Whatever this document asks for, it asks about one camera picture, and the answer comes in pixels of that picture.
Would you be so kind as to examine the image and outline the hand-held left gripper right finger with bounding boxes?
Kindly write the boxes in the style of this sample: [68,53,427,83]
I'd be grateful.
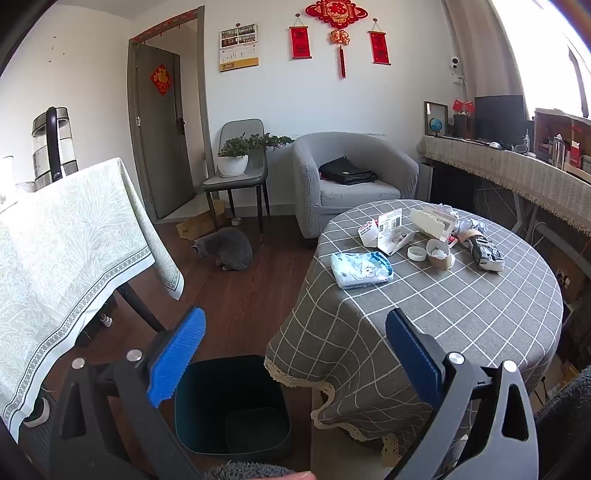
[385,308,540,480]

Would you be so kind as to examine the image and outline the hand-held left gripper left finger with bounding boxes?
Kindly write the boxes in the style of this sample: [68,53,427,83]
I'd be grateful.
[50,306,208,480]

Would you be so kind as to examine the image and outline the dark green trash bin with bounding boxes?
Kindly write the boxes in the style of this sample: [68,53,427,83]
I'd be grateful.
[173,354,293,464]

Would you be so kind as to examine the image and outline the blue white wipes packet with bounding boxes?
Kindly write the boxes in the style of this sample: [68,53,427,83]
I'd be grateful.
[331,250,394,291]

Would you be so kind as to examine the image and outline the brown cardboard tape roll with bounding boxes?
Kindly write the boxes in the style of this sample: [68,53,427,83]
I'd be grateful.
[426,239,456,271]

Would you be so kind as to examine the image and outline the black white packet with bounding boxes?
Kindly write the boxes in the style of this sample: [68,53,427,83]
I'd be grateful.
[468,234,506,272]

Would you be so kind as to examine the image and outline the red white card packaging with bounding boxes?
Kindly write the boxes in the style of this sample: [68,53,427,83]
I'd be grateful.
[358,219,380,247]

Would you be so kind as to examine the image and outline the white printed card packaging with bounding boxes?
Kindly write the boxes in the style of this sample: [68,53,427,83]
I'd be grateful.
[376,208,416,256]

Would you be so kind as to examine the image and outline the white cardboard packaging box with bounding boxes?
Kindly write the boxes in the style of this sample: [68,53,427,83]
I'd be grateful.
[410,204,460,244]

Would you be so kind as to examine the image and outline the printed paper ball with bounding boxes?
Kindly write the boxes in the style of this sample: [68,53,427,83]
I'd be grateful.
[455,218,492,241]

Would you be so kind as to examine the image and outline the round table, grey checked cloth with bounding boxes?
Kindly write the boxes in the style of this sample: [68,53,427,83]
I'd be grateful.
[264,199,565,467]

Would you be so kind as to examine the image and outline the dark wooden table leg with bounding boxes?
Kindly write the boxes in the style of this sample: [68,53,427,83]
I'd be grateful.
[117,282,167,333]

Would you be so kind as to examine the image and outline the grey cat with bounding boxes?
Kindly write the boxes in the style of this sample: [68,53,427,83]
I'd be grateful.
[191,227,254,272]

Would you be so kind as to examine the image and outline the grey fleece trousers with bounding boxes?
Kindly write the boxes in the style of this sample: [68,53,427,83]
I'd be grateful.
[203,364,591,480]

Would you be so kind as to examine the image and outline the grey armchair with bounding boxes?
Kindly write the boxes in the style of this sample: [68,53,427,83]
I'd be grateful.
[293,132,420,240]

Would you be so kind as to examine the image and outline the grey dining chair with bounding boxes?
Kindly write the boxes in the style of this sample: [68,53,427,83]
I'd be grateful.
[202,119,271,244]

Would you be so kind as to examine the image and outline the black handbag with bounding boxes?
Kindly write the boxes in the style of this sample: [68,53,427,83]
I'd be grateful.
[318,156,378,186]

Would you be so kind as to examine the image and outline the potted plant in white pot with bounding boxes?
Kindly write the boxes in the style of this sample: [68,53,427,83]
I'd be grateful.
[216,133,295,177]

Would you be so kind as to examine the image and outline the grey door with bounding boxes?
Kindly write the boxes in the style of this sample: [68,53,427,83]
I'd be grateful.
[134,44,195,220]

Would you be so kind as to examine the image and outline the desk with fringed cloth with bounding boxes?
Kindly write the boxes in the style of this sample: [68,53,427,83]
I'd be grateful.
[418,135,591,236]

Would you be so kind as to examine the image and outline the black monitor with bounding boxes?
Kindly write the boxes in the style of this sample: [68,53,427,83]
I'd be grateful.
[474,95,526,141]

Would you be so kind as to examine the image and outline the glass electric kettle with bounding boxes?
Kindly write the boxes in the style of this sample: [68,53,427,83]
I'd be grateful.
[31,106,80,182]

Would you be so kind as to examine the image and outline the large open cardboard box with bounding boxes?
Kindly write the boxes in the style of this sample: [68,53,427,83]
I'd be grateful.
[533,108,591,171]

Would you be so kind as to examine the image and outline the red door decoration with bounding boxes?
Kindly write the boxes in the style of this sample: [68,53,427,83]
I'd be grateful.
[148,64,172,96]

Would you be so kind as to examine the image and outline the red hanging scroll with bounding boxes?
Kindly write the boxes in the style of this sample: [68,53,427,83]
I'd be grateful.
[289,14,315,61]
[368,18,392,66]

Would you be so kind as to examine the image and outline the wooden picture frame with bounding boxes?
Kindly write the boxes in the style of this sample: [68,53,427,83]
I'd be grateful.
[424,101,450,138]

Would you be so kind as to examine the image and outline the wall calendar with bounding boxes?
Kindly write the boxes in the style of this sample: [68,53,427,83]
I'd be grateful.
[219,25,260,73]

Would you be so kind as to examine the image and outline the red knot wall ornament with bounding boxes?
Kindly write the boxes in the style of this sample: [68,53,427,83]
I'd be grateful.
[305,0,370,79]

